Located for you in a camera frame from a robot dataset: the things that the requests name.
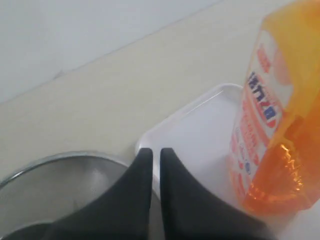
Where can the white rectangular plastic tray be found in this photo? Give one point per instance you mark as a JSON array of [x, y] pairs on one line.
[[200, 134]]

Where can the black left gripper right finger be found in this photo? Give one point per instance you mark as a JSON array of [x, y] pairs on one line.
[[191, 212]]

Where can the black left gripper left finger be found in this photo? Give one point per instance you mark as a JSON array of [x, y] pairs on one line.
[[107, 202]]

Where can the steel mesh colander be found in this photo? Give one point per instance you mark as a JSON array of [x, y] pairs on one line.
[[62, 180]]

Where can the orange dish soap pump bottle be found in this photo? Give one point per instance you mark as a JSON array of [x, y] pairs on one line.
[[274, 157]]

